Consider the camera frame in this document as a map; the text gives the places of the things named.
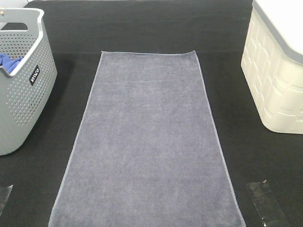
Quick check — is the white plastic storage bin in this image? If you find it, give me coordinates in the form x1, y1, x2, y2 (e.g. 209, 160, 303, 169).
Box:
241, 0, 303, 134

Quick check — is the clear tape strip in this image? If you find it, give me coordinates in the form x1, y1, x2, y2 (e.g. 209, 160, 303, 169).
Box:
246, 180, 290, 227
0, 185, 13, 216

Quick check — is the grey perforated laundry basket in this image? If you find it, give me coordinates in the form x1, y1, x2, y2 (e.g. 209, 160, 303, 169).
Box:
0, 8, 57, 156

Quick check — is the blue cloth in basket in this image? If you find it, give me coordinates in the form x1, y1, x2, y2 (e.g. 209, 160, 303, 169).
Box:
0, 53, 23, 74

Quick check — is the clear tape strip right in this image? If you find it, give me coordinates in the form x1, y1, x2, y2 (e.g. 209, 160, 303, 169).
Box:
246, 180, 290, 227

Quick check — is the clear tape strip left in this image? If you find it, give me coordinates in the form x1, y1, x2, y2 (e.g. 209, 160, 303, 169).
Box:
0, 185, 13, 216

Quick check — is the grey microfibre towel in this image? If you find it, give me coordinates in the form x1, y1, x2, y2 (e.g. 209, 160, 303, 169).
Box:
48, 52, 245, 227

